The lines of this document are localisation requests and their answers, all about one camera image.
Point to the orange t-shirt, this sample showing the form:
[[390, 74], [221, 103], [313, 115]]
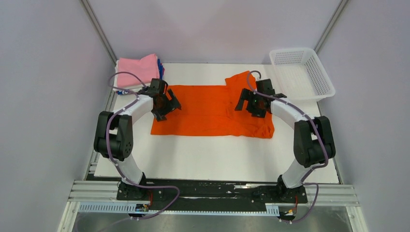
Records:
[[210, 111]]

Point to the right corner metal post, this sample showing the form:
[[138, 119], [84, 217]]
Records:
[[331, 24]]

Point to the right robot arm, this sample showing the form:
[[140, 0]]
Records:
[[313, 142]]

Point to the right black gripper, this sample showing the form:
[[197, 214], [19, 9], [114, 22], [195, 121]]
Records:
[[247, 94]]

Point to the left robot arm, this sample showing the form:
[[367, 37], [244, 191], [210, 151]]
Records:
[[114, 135]]

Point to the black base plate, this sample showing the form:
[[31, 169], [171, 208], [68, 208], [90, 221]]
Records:
[[211, 195]]

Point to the white plastic basket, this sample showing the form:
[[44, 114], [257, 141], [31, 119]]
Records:
[[301, 75]]

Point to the left corner metal post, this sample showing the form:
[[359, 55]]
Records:
[[99, 30]]

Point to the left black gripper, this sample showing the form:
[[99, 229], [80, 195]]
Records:
[[160, 116]]

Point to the aluminium frame rail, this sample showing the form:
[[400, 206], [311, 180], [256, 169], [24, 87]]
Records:
[[98, 197]]

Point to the blue folded t-shirt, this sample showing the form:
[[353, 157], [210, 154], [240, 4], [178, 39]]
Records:
[[161, 69]]

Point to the corner metal post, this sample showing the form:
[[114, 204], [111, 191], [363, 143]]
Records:
[[99, 30], [331, 24]]

